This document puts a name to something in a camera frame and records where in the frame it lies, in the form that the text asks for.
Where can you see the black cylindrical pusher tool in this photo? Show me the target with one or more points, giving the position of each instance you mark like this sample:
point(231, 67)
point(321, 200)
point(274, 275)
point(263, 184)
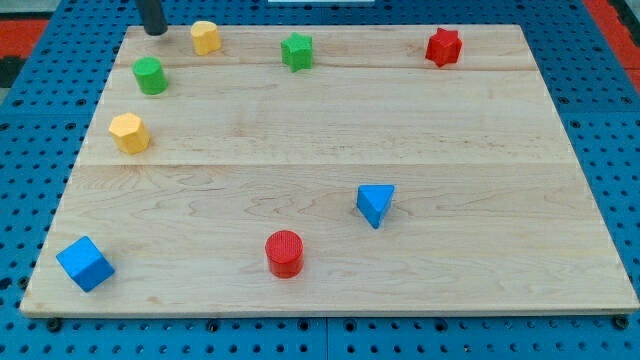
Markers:
point(152, 16)

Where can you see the green star block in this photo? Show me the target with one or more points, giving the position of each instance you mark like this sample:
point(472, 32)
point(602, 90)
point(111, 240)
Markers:
point(297, 51)

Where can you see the red star block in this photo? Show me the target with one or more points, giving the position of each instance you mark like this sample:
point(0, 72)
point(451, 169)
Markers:
point(444, 47)

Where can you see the green cylinder block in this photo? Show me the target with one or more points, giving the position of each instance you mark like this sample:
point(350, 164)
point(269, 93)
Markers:
point(150, 76)

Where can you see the yellow heart block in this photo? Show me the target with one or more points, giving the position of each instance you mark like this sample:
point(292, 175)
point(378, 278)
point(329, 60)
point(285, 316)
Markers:
point(205, 37)

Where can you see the yellow hexagon block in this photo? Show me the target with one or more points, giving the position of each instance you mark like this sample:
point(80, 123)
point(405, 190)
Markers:
point(129, 133)

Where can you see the blue cube block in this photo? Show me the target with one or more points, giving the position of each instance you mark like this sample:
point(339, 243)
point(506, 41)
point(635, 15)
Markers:
point(85, 264)

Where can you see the red cylinder block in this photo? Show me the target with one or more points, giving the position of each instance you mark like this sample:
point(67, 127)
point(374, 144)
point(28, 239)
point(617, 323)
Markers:
point(285, 253)

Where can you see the wooden board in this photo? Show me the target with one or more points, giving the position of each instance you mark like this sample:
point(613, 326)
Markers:
point(491, 214)

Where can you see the blue triangle block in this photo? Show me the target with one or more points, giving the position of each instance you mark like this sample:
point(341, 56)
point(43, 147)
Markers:
point(374, 201)

